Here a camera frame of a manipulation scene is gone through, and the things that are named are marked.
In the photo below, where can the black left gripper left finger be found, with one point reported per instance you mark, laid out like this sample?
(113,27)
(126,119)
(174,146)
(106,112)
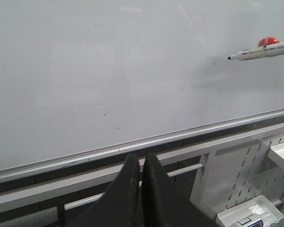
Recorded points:
(117,206)

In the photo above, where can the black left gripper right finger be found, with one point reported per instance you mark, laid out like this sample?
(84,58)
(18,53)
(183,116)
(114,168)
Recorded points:
(163,204)

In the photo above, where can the red round magnet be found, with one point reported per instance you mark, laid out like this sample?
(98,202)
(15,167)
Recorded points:
(268,41)

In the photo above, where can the white whiteboard marker pen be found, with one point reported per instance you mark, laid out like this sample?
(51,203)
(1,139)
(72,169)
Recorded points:
(259,52)

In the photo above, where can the whiteboard eraser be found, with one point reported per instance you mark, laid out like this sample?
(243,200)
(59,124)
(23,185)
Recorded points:
(249,221)

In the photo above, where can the large white whiteboard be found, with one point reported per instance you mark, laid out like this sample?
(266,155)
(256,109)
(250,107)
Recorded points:
(81,76)

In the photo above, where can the white perforated metal panel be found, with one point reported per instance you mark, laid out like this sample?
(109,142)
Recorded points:
(234,175)

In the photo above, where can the white plastic tray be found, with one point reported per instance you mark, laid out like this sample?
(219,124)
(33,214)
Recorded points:
(259,205)

